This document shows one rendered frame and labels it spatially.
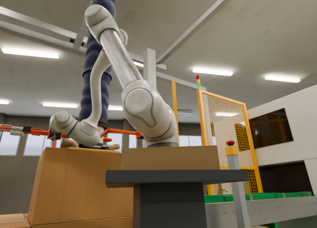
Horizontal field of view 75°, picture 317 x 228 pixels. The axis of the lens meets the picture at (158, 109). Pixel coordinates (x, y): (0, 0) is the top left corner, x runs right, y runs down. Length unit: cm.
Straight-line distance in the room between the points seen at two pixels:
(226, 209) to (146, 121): 123
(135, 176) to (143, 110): 22
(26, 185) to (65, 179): 873
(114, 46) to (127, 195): 95
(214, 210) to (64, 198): 103
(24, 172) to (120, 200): 883
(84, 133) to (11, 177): 913
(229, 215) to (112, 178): 129
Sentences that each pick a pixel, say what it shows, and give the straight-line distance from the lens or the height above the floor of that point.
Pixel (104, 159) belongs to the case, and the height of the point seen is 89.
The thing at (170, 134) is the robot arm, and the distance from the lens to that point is 91.
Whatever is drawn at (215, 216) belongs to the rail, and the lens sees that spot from 173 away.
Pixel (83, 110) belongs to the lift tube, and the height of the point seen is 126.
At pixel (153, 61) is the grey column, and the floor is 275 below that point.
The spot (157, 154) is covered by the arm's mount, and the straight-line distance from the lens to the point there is 74.
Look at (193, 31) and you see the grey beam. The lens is 379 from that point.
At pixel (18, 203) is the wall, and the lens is 1011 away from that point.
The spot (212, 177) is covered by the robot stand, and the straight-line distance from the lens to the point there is 76.
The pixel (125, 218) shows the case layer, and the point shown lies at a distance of 148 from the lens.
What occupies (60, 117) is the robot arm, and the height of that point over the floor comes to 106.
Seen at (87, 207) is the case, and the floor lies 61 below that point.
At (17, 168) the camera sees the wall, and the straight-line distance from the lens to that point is 1027.
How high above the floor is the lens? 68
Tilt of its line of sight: 22 degrees up
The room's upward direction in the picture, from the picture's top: 2 degrees counter-clockwise
